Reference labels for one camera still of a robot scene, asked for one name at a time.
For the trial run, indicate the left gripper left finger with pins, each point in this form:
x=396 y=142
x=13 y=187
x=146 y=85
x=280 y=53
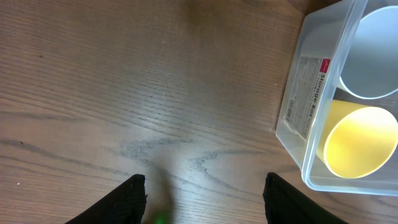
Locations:
x=125 y=204

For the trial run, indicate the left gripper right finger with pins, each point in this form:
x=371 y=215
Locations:
x=284 y=204

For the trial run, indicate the yellow plastic cup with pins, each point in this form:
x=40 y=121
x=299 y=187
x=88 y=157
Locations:
x=357 y=140

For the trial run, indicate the clear plastic storage container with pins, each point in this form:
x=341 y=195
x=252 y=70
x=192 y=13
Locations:
x=322 y=48

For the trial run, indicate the grey plastic cup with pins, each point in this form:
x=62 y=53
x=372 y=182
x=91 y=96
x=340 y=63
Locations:
x=370 y=70

